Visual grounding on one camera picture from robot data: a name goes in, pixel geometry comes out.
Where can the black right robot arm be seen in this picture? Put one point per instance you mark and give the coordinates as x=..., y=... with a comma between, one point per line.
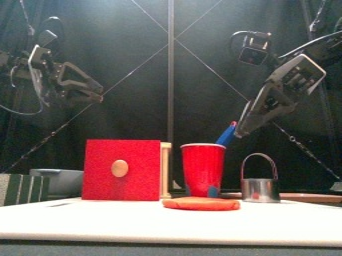
x=327, y=46

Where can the round wooden drawer knob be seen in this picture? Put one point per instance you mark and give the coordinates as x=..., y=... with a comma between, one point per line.
x=118, y=168

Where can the grey plastic bowl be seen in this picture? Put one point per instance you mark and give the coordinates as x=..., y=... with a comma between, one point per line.
x=61, y=181

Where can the red drawer front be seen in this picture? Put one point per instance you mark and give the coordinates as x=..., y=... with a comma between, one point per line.
x=100, y=186

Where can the red plastic cup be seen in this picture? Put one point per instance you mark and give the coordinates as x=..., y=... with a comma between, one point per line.
x=201, y=166

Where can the green white striped cloth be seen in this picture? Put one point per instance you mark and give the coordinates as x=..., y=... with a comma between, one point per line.
x=21, y=188

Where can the white cutting board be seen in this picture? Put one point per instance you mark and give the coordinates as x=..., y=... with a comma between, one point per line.
x=133, y=223

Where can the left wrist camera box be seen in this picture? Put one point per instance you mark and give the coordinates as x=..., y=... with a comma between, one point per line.
x=46, y=37

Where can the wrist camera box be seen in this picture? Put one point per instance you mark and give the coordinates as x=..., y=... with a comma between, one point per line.
x=46, y=37
x=253, y=50

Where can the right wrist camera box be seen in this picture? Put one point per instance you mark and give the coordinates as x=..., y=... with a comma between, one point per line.
x=253, y=50

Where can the vertical metal frame pole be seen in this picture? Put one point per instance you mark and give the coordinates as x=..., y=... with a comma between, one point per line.
x=171, y=83

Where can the wooden drawer box frame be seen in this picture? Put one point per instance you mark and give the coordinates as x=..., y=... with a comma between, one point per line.
x=165, y=170

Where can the grey metal corner bracket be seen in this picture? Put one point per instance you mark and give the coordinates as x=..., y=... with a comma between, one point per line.
x=336, y=186

